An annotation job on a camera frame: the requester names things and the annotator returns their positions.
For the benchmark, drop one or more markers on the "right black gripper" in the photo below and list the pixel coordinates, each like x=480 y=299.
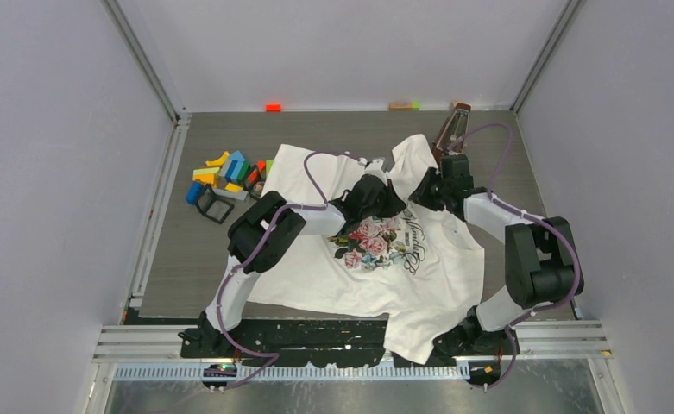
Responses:
x=421 y=195

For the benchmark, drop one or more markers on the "light blue block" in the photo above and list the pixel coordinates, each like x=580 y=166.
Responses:
x=228 y=167

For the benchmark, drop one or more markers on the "brown wooden metronome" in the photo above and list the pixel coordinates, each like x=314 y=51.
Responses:
x=450 y=137

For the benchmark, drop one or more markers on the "black square frame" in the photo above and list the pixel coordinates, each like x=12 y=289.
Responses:
x=212 y=206

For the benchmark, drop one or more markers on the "red orange block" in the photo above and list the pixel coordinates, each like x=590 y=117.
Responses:
x=273 y=107

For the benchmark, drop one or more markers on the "white floral t-shirt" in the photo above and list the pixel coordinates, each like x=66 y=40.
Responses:
x=422 y=267

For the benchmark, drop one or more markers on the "aluminium front rail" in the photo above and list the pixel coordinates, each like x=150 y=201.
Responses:
x=152 y=352

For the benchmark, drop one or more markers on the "light green flat block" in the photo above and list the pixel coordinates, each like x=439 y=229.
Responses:
x=208 y=170

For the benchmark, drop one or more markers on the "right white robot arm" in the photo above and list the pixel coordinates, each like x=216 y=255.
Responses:
x=542 y=268

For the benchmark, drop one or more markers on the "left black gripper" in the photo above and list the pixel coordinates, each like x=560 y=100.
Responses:
x=394 y=204

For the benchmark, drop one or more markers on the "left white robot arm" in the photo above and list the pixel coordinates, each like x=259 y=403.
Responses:
x=261 y=237

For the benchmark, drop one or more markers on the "blue cylinder block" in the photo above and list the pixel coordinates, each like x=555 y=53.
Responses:
x=194 y=192

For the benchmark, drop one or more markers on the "yellow arch block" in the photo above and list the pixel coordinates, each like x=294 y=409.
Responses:
x=220 y=161

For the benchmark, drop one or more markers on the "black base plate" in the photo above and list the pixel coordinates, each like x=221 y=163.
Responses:
x=344 y=343

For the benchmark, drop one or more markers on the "tan and green block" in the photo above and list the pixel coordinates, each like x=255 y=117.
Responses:
x=404 y=106

